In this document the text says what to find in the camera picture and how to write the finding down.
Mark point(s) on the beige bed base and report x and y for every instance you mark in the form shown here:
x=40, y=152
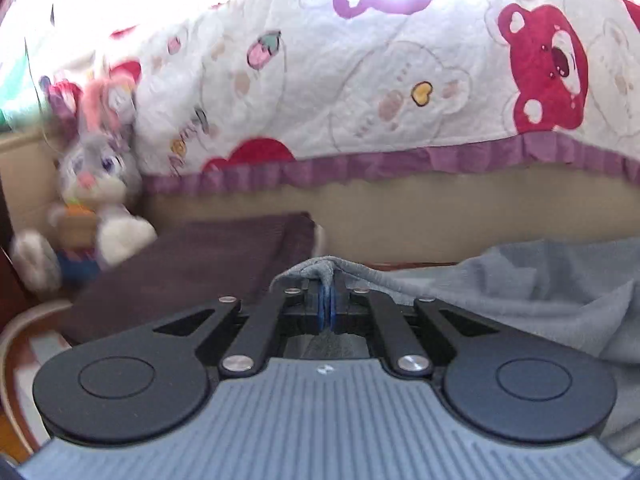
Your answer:
x=425, y=220

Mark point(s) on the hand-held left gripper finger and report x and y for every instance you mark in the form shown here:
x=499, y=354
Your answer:
x=331, y=310
x=321, y=310

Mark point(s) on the bear print blanket purple frill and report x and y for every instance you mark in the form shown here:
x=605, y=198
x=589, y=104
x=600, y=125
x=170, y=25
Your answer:
x=350, y=85

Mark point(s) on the grey garment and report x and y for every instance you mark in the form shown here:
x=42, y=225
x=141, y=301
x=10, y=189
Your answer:
x=525, y=300

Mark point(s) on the grey plush bunny toy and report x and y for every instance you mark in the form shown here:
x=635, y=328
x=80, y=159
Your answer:
x=95, y=175

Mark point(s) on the pink and grey checked mat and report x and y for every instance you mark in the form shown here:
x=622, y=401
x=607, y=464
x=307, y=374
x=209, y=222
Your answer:
x=30, y=375

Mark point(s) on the dark brown folded cloth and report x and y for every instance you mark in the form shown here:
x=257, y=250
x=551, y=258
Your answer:
x=200, y=260

